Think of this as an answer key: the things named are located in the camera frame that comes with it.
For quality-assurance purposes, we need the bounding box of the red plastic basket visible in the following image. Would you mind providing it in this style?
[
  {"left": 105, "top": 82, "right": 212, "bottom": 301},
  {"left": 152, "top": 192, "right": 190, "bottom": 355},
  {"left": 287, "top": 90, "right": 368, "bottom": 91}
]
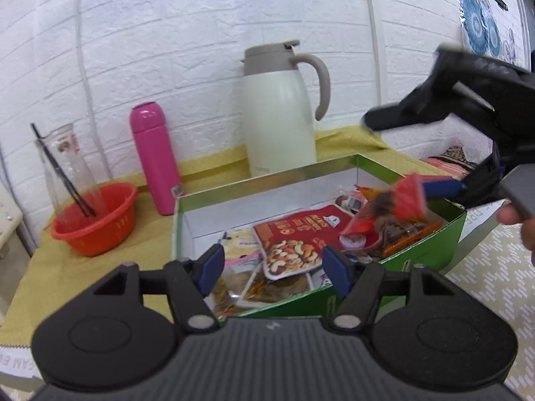
[{"left": 51, "top": 182, "right": 138, "bottom": 257}]

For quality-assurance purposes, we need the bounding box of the blue round wall decoration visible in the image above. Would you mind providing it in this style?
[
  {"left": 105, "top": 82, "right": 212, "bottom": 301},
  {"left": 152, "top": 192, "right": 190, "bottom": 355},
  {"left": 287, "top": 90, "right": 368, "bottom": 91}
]
[{"left": 459, "top": 0, "right": 502, "bottom": 58}]

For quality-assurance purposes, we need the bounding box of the person's right hand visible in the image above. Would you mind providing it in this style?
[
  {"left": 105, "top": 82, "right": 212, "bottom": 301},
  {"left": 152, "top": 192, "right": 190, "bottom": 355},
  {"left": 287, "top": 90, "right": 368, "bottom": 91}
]
[{"left": 496, "top": 203, "right": 535, "bottom": 266}]

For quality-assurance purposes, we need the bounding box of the orange snack packet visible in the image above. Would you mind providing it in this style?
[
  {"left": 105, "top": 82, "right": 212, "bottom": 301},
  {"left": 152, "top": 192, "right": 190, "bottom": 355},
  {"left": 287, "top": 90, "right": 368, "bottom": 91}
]
[{"left": 341, "top": 174, "right": 427, "bottom": 236}]

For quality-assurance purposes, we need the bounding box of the clear bag brown snack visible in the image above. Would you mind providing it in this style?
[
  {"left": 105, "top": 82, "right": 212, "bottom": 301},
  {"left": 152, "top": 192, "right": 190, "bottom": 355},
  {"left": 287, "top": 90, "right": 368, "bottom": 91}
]
[{"left": 367, "top": 191, "right": 444, "bottom": 260}]

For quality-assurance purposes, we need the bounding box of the white water dispenser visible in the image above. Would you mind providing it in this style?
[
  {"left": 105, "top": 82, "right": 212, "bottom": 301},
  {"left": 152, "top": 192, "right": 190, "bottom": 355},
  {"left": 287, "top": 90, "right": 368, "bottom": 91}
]
[{"left": 0, "top": 185, "right": 23, "bottom": 260}]

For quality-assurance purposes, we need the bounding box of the red nut mix packet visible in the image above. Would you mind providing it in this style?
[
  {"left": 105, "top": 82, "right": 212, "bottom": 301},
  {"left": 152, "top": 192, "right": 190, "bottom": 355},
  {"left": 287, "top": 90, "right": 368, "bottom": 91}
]
[{"left": 253, "top": 204, "right": 353, "bottom": 281}]

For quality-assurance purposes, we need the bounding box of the black straw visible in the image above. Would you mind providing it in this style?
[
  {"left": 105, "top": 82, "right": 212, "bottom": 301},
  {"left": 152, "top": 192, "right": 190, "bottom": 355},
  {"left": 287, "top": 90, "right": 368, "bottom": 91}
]
[{"left": 30, "top": 122, "right": 97, "bottom": 218}]

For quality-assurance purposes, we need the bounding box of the green cardboard box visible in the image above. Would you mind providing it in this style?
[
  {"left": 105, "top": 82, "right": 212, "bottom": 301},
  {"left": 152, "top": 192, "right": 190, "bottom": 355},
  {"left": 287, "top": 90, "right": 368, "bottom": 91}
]
[{"left": 172, "top": 155, "right": 466, "bottom": 319}]

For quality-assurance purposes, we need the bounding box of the pink thermos bottle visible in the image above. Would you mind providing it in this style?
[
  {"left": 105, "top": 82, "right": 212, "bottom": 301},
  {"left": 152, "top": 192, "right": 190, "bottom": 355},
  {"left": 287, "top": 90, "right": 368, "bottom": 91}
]
[{"left": 130, "top": 102, "right": 184, "bottom": 216}]

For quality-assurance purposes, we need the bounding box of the cream thermos jug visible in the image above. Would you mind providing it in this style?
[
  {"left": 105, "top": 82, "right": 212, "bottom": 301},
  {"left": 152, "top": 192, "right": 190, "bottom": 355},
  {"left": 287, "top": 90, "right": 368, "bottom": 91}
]
[{"left": 241, "top": 39, "right": 331, "bottom": 176}]

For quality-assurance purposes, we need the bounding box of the clear pink-top seed snack bag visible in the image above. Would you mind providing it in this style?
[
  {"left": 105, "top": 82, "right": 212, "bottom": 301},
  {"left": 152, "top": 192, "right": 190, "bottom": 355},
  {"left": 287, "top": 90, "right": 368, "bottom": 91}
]
[{"left": 207, "top": 252, "right": 268, "bottom": 318}]

